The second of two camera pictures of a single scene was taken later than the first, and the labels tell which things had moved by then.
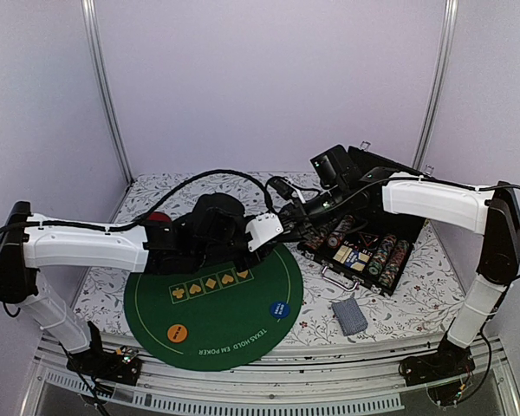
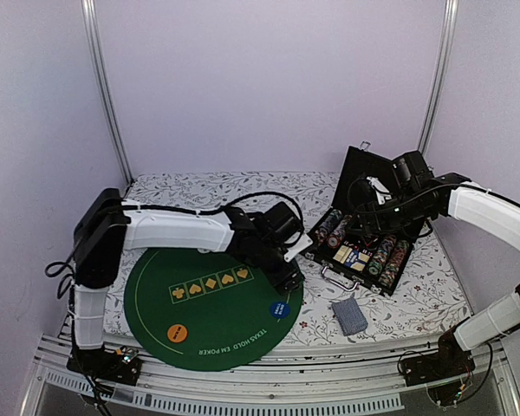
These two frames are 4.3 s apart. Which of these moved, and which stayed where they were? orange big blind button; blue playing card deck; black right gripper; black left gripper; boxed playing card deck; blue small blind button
Moved: black left gripper; black right gripper
Stayed: blue playing card deck; blue small blind button; boxed playing card deck; orange big blind button
